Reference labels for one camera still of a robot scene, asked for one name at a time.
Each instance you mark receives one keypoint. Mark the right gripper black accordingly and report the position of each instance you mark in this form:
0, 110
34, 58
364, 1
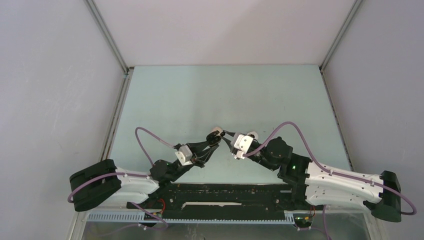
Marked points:
229, 142

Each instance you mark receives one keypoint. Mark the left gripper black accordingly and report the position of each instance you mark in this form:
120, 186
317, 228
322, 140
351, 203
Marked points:
200, 156

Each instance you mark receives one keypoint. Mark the pink earbud charging case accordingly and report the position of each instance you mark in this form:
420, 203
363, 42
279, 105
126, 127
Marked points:
217, 130

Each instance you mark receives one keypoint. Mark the white earbud charging case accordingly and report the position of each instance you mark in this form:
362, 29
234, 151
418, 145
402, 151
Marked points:
253, 134

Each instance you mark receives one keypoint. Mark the black earbud charging case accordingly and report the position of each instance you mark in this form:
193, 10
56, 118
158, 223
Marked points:
213, 138

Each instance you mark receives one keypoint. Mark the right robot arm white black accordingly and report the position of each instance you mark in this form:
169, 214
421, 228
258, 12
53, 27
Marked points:
317, 184

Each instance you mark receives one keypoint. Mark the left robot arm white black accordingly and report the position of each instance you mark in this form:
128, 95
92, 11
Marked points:
104, 182

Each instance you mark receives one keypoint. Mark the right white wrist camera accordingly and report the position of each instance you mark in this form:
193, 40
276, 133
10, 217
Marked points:
242, 143

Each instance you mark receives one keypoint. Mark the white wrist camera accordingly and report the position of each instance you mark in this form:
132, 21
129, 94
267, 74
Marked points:
242, 143
184, 155

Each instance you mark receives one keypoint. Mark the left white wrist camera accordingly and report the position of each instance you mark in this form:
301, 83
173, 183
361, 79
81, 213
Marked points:
184, 155

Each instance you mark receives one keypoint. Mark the right aluminium frame post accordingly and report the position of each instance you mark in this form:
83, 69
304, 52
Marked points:
340, 34

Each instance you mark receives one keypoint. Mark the aluminium frame post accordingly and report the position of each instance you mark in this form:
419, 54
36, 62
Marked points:
340, 34
107, 35

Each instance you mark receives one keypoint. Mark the left aluminium frame post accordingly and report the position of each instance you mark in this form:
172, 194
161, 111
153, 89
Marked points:
107, 35

